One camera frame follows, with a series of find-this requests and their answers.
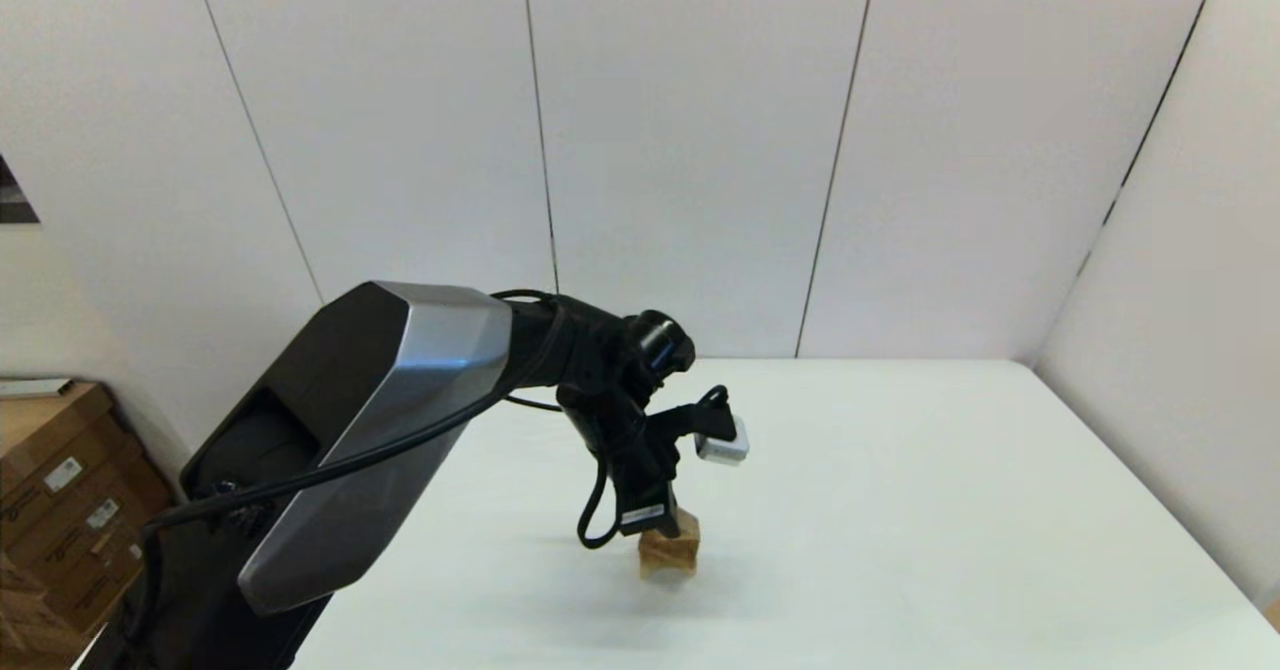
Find rectangular wooden building block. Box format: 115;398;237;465
639;532;702;567

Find small plain cardboard box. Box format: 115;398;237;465
0;550;86;667

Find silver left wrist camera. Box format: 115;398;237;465
695;412;751;467

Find stacked cardboard boxes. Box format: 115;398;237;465
0;382;176;641

